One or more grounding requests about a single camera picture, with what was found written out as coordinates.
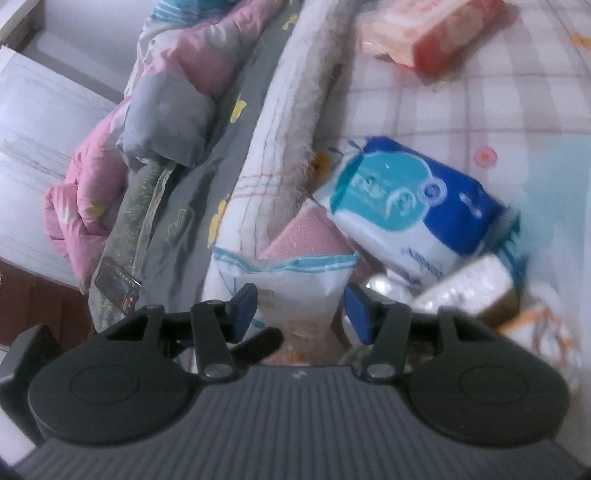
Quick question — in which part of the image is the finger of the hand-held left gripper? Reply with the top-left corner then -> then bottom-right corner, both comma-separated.
226,329 -> 283,365

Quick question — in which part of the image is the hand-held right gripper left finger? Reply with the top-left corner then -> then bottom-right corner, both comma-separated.
104,283 -> 259,381

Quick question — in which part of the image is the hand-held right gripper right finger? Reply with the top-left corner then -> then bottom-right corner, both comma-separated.
345,283 -> 502,383

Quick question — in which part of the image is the white blue-striped plastic packet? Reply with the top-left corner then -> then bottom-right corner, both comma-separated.
212,247 -> 361,365

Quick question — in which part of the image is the silver foil packet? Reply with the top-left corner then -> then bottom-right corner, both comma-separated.
365,272 -> 416,305

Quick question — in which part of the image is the pink cloth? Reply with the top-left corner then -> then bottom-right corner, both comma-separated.
259,205 -> 375,278

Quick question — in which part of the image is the gold and white packet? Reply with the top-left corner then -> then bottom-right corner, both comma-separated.
413,256 -> 520,328

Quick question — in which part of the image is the grey sheet with yellow prints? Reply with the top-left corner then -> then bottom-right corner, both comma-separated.
90,0 -> 324,334

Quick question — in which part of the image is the blue and white tissue pack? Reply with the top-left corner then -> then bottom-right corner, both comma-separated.
314,136 -> 522,288

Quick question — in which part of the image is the olive patterned cloth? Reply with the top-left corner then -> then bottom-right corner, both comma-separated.
90,161 -> 181,334

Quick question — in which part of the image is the orange striped cloth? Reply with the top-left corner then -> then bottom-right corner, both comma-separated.
501,300 -> 583,384

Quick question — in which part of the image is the white fuzzy blanket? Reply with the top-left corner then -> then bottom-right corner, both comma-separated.
203,0 -> 365,324

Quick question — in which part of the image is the white cabinet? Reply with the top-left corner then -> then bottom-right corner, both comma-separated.
0,0 -> 118,289

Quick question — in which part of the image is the pink checked bedsheet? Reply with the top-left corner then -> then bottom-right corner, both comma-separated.
309,0 -> 591,370

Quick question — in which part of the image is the pink and grey quilt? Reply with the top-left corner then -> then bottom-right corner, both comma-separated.
45,0 -> 287,292

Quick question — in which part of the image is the red tissue pack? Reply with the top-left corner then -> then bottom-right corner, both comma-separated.
358,0 -> 506,75

